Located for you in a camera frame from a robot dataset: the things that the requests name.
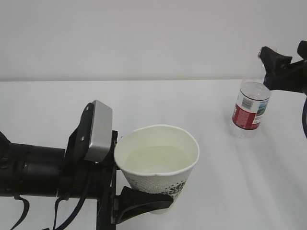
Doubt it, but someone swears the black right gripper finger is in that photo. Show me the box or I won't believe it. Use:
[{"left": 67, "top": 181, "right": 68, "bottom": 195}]
[
  {"left": 258, "top": 46, "right": 293, "bottom": 72},
  {"left": 263, "top": 60, "right": 307, "bottom": 93}
]

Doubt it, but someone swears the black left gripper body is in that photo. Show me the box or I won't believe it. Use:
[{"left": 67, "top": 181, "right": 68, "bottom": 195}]
[{"left": 81, "top": 144, "right": 117, "bottom": 230}]

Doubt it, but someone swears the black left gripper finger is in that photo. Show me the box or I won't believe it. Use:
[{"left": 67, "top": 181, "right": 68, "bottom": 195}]
[
  {"left": 114, "top": 186, "right": 173, "bottom": 224},
  {"left": 111, "top": 130, "right": 121, "bottom": 150}
]

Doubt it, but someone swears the clear water bottle red label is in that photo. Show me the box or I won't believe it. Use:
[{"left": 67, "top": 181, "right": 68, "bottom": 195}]
[{"left": 232, "top": 80, "right": 271, "bottom": 138}]

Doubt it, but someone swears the white paper cup green print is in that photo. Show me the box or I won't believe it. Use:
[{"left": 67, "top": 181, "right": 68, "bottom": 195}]
[{"left": 114, "top": 124, "right": 200, "bottom": 203}]

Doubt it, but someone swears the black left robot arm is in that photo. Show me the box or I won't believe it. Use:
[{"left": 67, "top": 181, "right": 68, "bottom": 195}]
[{"left": 0, "top": 131, "right": 174, "bottom": 230}]

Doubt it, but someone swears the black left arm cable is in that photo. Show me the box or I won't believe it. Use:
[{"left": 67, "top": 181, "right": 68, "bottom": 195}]
[{"left": 9, "top": 165, "right": 93, "bottom": 230}]

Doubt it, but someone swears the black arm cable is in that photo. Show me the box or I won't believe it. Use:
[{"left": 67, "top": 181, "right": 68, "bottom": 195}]
[
  {"left": 296, "top": 40, "right": 307, "bottom": 138},
  {"left": 9, "top": 165, "right": 93, "bottom": 230}
]

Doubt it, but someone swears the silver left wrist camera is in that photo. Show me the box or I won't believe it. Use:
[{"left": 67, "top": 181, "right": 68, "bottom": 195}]
[{"left": 84, "top": 100, "right": 113, "bottom": 163}]

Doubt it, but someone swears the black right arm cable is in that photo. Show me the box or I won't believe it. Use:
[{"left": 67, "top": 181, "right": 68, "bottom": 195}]
[{"left": 296, "top": 40, "right": 307, "bottom": 138}]

